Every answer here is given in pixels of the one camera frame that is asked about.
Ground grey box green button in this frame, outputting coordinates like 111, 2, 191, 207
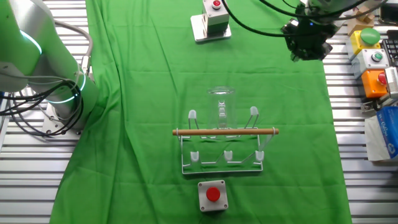
351, 49, 391, 80

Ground white wire cup rack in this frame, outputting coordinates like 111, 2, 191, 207
172, 105, 280, 175

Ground wooden blocks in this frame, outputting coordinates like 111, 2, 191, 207
346, 7, 376, 35

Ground clear glass cup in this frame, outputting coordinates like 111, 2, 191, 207
206, 86, 238, 140

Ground grey box large red button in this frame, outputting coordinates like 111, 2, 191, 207
198, 179, 229, 213

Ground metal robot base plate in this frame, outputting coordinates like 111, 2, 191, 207
42, 102, 83, 141

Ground grey box small red button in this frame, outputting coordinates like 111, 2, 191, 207
201, 0, 231, 34

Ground black screen device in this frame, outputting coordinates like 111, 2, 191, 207
378, 2, 398, 26

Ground black cable loop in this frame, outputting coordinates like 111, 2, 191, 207
0, 79, 85, 137

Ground blue white box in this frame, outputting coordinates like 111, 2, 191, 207
364, 115, 398, 162

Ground thick grey cable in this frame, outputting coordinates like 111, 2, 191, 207
52, 19, 94, 75

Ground blue tissue pack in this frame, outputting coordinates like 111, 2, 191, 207
375, 106, 398, 160

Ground orange box red button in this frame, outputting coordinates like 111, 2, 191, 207
361, 68, 389, 99

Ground black keyboard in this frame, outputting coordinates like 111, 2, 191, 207
381, 39, 398, 68

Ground ribbed silver camera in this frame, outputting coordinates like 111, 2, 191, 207
384, 66, 398, 100

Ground green cloth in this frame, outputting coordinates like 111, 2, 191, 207
49, 0, 353, 224

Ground yellow box green mushroom button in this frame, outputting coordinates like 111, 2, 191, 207
346, 27, 381, 60

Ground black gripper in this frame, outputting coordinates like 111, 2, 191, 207
281, 17, 339, 62

